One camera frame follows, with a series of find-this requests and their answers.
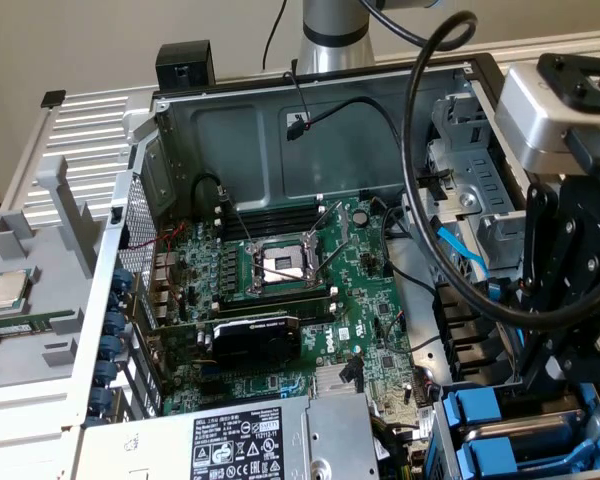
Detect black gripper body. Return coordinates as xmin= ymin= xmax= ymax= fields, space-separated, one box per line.
xmin=544 ymin=174 xmax=600 ymax=331

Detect blue SATA wire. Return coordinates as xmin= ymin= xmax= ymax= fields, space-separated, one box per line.
xmin=432 ymin=222 xmax=506 ymax=306

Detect hard disk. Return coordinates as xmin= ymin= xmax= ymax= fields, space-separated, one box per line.
xmin=440 ymin=372 xmax=600 ymax=464

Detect empty blue disk carrier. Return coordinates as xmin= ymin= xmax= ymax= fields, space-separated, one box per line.
xmin=454 ymin=418 xmax=600 ymax=476

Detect grey metal disk bay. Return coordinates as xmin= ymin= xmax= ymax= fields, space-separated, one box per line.
xmin=427 ymin=363 xmax=600 ymax=480

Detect grey metal drive cage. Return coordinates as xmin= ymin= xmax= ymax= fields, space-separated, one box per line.
xmin=426 ymin=92 xmax=531 ymax=274

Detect silver socket cover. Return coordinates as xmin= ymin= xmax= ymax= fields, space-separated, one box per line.
xmin=303 ymin=200 xmax=352 ymax=251

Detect green motherboard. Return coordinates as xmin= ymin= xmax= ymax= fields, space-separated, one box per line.
xmin=147 ymin=193 xmax=434 ymax=454

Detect silver socket locking lever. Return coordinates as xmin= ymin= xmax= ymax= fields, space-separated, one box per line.
xmin=315 ymin=233 xmax=351 ymax=282
xmin=218 ymin=185 xmax=255 ymax=250

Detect silver heatsink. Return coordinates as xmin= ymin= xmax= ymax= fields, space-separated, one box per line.
xmin=313 ymin=364 xmax=362 ymax=397

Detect CPU socket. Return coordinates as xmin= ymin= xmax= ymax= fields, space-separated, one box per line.
xmin=247 ymin=234 xmax=329 ymax=296

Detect black RAM slot row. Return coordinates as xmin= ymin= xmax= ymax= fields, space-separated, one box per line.
xmin=213 ymin=285 xmax=337 ymax=324
xmin=214 ymin=196 xmax=327 ymax=240

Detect grey power supply unit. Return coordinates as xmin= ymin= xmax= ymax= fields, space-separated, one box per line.
xmin=77 ymin=392 xmax=381 ymax=480

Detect black graphics card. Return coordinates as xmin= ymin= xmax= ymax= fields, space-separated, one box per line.
xmin=147 ymin=312 xmax=302 ymax=371

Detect open grey PC case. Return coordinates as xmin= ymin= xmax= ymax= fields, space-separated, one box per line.
xmin=62 ymin=52 xmax=600 ymax=480

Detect metal port block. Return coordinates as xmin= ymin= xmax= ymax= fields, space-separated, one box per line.
xmin=149 ymin=249 xmax=184 ymax=324

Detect grey plastic parts rack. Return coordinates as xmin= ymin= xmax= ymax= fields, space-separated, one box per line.
xmin=0 ymin=154 xmax=109 ymax=394

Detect silver CPU chip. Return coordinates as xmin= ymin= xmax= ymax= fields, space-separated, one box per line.
xmin=0 ymin=269 xmax=34 ymax=316

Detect green RAM stick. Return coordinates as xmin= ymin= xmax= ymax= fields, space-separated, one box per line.
xmin=0 ymin=310 xmax=76 ymax=344

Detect black motherboard wire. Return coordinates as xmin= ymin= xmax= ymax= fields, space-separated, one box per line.
xmin=379 ymin=204 xmax=439 ymax=294

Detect black plastic bracket stack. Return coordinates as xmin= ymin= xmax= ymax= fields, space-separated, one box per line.
xmin=431 ymin=279 xmax=514 ymax=389

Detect thick black gripper cable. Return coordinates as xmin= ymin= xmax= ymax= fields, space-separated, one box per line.
xmin=362 ymin=0 xmax=600 ymax=332

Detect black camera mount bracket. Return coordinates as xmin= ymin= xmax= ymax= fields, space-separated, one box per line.
xmin=536 ymin=51 xmax=600 ymax=119

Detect black yellow supply wires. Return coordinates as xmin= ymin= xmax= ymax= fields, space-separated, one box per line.
xmin=371 ymin=413 xmax=429 ymax=480

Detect black wire with connector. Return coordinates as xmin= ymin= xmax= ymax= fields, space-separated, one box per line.
xmin=285 ymin=96 xmax=454 ymax=201

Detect thin black hanging cable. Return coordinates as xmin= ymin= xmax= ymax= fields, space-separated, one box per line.
xmin=261 ymin=0 xmax=289 ymax=72

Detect black looped wire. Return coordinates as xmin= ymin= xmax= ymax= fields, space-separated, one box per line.
xmin=191 ymin=171 xmax=231 ymax=221

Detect black box bracket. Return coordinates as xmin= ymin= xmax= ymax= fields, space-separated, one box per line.
xmin=155 ymin=40 xmax=216 ymax=94

